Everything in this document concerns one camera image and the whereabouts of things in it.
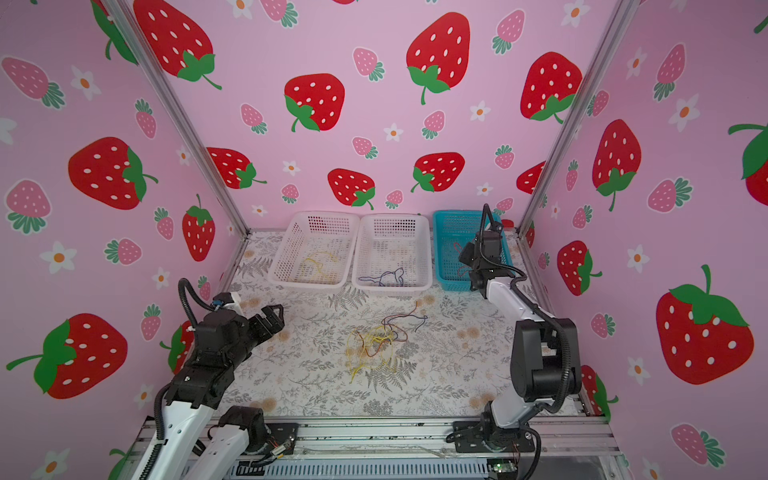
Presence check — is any red cable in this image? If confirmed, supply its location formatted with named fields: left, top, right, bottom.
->
left=452, top=239, right=475, bottom=282

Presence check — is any yellow cable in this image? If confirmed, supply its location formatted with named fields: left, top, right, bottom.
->
left=298, top=250, right=344, bottom=282

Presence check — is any blue cables tangle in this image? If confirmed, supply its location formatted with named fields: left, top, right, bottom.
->
left=383, top=311, right=430, bottom=334

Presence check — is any blue cable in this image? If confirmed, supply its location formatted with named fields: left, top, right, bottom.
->
left=358, top=268, right=407, bottom=287

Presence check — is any red cables tangle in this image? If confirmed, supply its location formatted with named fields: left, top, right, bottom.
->
left=356, top=302, right=424, bottom=360

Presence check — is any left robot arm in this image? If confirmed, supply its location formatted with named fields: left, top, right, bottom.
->
left=133, top=278, right=297, bottom=479

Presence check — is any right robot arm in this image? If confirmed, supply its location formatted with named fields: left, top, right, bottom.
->
left=459, top=205, right=581, bottom=450

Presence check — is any teal plastic basket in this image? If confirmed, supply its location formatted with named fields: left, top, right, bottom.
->
left=432, top=205, right=512, bottom=292

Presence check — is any white plastic basket left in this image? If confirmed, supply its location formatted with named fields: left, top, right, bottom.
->
left=267, top=211, right=360, bottom=295

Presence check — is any white plastic basket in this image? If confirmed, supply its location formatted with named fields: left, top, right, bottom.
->
left=267, top=211, right=360, bottom=295
left=351, top=214, right=433, bottom=297

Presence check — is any white plastic basket middle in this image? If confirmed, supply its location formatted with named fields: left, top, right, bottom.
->
left=351, top=214, right=433, bottom=297

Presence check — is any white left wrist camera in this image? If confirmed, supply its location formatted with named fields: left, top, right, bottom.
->
left=211, top=292, right=244, bottom=316

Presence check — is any aluminium frame post right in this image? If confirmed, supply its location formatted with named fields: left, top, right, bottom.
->
left=516, top=0, right=640, bottom=238

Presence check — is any aluminium frame post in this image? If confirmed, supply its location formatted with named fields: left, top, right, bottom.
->
left=104, top=0, right=250, bottom=238
left=516, top=0, right=640, bottom=238

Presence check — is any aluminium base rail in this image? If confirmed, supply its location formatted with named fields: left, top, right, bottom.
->
left=131, top=416, right=619, bottom=480

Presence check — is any aluminium frame post left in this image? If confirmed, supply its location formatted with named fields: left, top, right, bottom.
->
left=104, top=0, right=250, bottom=238

